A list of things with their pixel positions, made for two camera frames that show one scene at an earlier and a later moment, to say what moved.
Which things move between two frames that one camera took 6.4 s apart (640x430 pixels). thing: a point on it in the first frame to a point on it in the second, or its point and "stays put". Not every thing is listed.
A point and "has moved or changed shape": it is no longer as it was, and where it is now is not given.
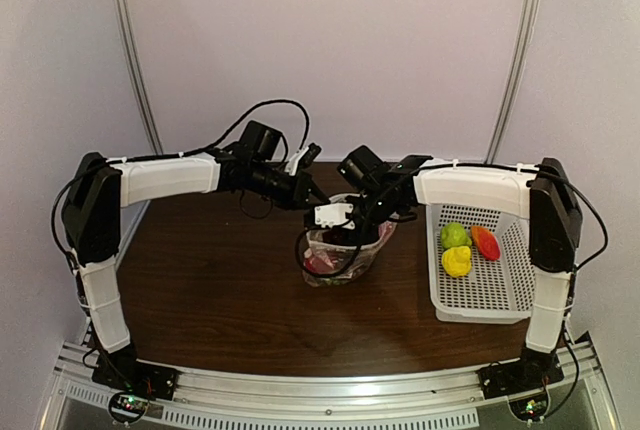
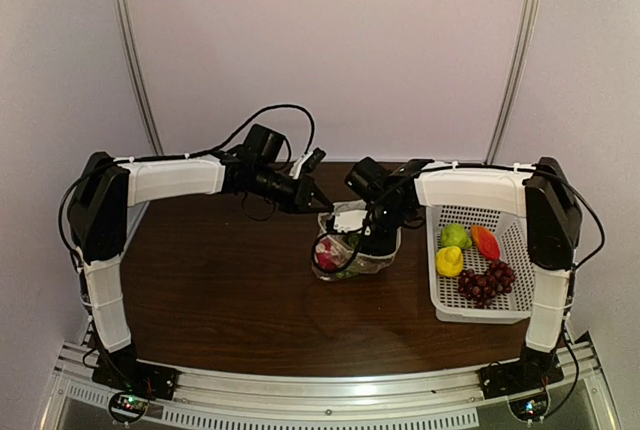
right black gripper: x=347 y=229 to x=379 y=238
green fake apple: x=454 y=235 stays put
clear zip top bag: x=326 y=265 has moved or changed shape
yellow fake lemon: x=457 y=260 has moved or changed shape
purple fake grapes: x=342 y=237 has moved or changed shape
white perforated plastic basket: x=494 y=291 stays put
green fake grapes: x=331 y=281 to x=350 y=273
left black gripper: x=304 y=190 stays put
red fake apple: x=486 y=242 stays put
